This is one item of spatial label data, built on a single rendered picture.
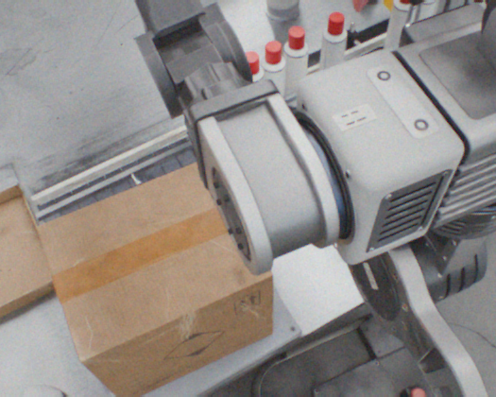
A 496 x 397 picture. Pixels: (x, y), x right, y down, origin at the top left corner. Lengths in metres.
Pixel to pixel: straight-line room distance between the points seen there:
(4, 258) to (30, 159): 0.26
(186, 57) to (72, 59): 1.01
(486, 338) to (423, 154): 1.67
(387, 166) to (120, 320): 0.51
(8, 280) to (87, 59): 0.63
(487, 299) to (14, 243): 1.54
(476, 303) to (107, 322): 1.53
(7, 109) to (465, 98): 1.22
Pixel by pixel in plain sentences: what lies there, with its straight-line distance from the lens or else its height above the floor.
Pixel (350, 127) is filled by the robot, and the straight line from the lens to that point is 0.49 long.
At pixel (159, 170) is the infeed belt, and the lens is 1.27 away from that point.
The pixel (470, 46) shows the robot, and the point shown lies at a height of 1.53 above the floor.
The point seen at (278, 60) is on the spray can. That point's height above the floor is 1.06.
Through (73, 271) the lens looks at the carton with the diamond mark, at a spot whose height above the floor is 1.12.
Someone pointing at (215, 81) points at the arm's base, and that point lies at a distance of 0.58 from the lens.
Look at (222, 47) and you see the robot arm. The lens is 0.64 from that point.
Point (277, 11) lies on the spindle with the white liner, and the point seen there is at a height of 0.91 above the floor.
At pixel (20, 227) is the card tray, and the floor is 0.83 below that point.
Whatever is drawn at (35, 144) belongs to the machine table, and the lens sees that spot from 1.46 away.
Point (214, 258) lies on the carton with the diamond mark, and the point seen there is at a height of 1.12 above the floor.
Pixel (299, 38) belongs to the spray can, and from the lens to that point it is 1.21.
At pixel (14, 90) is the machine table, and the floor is 0.83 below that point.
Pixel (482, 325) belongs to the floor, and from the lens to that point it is 2.14.
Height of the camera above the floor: 1.91
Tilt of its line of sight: 59 degrees down
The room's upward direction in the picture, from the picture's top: 4 degrees counter-clockwise
